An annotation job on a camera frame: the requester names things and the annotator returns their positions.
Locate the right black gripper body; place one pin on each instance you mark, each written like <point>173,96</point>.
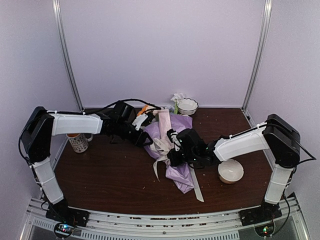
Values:
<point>190,156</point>

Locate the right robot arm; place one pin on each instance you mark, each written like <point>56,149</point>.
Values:
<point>274,134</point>

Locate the scalloped white bowl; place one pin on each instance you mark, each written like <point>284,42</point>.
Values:
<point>187,106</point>

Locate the left aluminium frame post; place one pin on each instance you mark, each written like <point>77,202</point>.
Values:
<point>65,53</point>

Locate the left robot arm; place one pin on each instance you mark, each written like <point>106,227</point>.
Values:
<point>43,124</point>

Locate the purple pink wrapping paper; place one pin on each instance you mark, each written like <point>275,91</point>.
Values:
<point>162,145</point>

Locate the aluminium frame post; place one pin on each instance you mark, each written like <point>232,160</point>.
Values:
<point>65,53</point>
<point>264,30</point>

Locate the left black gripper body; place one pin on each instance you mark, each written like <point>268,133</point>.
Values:
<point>122,132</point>

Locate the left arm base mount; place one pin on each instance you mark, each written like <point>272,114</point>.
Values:
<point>65,226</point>

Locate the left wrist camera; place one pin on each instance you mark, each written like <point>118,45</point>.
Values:
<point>143,120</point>

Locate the front aluminium rail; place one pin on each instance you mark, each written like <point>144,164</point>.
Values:
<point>224,225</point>

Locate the plain white bowl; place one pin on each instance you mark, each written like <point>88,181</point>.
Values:
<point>230,171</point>

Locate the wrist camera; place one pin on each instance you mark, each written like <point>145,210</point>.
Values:
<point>172,135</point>
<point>143,120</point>

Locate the right aluminium frame post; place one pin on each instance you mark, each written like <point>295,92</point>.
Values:
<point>264,30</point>

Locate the patterned mug yellow inside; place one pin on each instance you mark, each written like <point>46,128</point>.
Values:
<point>79,141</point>

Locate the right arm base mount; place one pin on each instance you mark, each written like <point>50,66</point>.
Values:
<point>263,220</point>

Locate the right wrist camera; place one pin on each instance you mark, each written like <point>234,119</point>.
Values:
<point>172,135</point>

